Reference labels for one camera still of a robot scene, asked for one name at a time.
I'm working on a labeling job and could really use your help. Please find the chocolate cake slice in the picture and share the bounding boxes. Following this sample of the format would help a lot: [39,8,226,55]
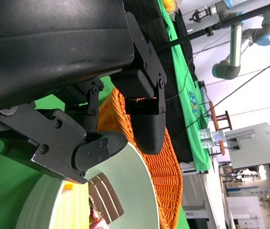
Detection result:
[88,173,125,225]

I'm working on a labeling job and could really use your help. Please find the yellow layered cake slice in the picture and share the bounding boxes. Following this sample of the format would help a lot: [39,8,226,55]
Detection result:
[48,183,90,229]

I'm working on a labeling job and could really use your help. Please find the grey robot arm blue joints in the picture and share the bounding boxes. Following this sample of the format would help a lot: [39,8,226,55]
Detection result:
[212,0,270,79]

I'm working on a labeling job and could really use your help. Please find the grey-green round bowl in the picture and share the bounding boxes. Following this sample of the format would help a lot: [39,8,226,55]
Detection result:
[15,142,161,229]

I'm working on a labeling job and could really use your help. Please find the black backdrop cloth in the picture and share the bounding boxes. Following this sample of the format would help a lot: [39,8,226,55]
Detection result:
[125,0,199,164]

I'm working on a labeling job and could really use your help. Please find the green tablecloth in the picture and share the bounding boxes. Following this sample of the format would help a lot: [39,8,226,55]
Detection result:
[0,0,209,229]

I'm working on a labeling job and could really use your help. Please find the orange wicker basket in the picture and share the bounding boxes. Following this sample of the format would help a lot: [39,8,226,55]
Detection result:
[96,85,183,229]

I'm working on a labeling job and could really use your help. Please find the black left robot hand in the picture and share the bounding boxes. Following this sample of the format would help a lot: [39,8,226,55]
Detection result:
[0,0,168,184]

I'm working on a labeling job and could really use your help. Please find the white cabinet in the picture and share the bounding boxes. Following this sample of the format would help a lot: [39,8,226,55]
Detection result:
[180,162,223,220]

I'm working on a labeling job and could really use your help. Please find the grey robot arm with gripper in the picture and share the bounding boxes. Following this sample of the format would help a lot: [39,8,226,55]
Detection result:
[189,0,248,24]

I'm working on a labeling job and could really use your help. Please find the black camera boom pole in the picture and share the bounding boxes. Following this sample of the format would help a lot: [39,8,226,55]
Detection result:
[156,0,270,52]

